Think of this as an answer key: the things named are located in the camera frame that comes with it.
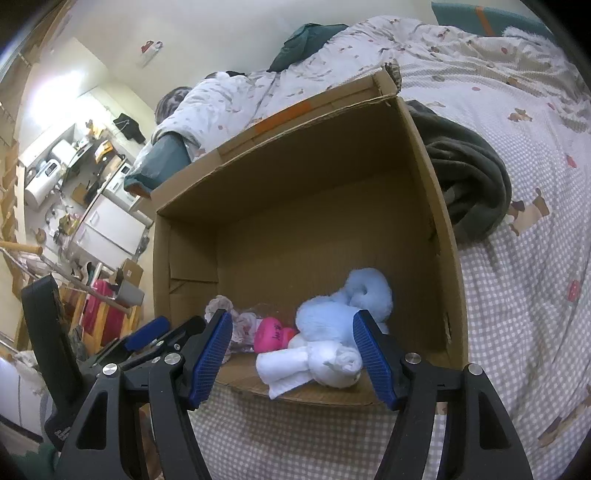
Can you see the dark grey blanket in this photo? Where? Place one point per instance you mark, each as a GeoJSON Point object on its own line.
{"type": "Point", "coordinates": [476, 186]}

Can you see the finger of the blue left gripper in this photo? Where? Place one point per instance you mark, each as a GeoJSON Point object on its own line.
{"type": "Point", "coordinates": [146, 334]}

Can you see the gingham duvet with dog prints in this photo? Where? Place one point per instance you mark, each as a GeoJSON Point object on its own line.
{"type": "Point", "coordinates": [527, 283]}

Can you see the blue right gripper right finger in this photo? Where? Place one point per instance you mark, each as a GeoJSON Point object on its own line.
{"type": "Point", "coordinates": [381, 355]}

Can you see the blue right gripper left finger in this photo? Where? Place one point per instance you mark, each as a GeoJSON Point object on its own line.
{"type": "Point", "coordinates": [204, 357]}

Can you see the white water heater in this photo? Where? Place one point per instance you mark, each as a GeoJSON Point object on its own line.
{"type": "Point", "coordinates": [44, 181]}

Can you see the clear plastic packet with label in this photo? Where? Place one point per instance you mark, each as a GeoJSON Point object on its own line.
{"type": "Point", "coordinates": [244, 324]}

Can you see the white sock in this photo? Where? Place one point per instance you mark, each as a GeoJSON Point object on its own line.
{"type": "Point", "coordinates": [327, 363]}

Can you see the pink soft object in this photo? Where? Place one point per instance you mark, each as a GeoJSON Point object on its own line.
{"type": "Point", "coordinates": [271, 335]}

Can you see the teal headboard cushion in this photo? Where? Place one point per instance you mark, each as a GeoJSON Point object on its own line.
{"type": "Point", "coordinates": [486, 21]}

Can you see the light blue fluffy sock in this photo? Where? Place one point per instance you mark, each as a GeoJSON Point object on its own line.
{"type": "Point", "coordinates": [330, 317]}

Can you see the teal pillow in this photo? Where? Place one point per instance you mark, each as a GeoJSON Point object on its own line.
{"type": "Point", "coordinates": [163, 160]}

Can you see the black hanging garment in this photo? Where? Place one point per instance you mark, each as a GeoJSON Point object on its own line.
{"type": "Point", "coordinates": [129, 128]}

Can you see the brown cardboard box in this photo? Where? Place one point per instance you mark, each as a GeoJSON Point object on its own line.
{"type": "Point", "coordinates": [284, 211]}

